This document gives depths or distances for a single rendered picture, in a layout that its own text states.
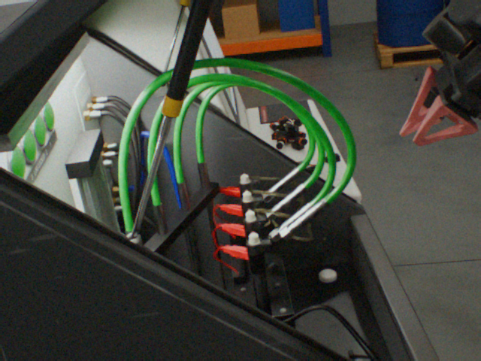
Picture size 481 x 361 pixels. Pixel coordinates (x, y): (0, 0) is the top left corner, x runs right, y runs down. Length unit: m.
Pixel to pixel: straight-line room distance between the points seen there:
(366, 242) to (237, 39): 5.17
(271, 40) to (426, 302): 3.99
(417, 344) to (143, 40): 0.77
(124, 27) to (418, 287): 1.91
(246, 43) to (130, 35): 4.99
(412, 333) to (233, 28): 5.51
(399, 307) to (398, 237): 2.03
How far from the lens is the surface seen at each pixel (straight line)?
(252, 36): 6.44
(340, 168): 1.60
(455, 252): 3.08
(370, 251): 1.32
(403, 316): 1.15
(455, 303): 2.77
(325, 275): 1.44
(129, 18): 1.32
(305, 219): 1.07
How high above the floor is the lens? 1.66
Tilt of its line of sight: 25 degrees down
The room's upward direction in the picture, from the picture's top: 8 degrees counter-clockwise
